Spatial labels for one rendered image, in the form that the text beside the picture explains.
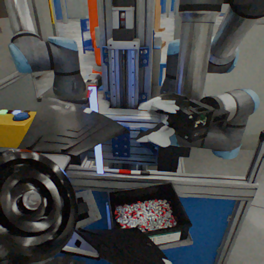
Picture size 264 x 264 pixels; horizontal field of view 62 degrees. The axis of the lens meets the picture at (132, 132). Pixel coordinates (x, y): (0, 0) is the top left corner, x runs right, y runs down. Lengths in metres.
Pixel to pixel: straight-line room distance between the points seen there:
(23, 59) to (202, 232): 1.00
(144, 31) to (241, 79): 1.38
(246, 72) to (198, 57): 1.72
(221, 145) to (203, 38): 0.29
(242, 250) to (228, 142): 1.21
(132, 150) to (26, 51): 0.62
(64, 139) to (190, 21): 0.38
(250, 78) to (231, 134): 1.68
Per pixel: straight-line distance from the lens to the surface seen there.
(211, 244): 1.14
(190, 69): 0.57
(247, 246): 1.81
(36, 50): 0.98
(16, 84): 1.63
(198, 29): 0.56
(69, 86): 1.01
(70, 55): 0.99
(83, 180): 0.84
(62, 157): 0.37
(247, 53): 2.22
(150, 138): 0.48
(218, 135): 0.64
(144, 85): 1.14
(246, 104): 0.62
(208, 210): 0.95
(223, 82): 2.24
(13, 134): 0.78
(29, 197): 0.25
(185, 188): 0.83
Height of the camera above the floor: 1.40
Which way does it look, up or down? 31 degrees down
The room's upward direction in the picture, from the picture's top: straight up
